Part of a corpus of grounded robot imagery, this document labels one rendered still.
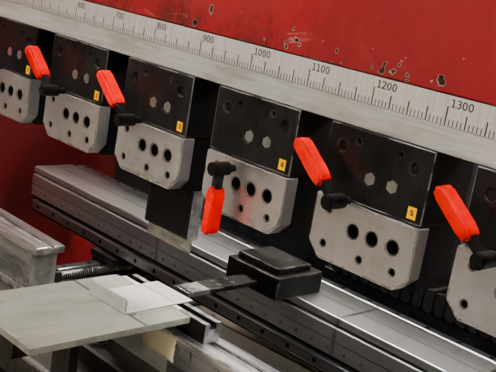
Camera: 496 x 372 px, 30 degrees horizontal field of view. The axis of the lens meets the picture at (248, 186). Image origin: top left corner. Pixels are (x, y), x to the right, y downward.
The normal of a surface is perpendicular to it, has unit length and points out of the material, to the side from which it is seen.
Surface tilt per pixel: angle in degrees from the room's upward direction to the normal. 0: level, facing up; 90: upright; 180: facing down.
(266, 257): 0
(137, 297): 0
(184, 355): 90
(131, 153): 90
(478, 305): 90
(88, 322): 0
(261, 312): 90
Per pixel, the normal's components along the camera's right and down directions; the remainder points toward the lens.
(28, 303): 0.16, -0.96
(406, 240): -0.71, 0.05
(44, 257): 0.69, 0.28
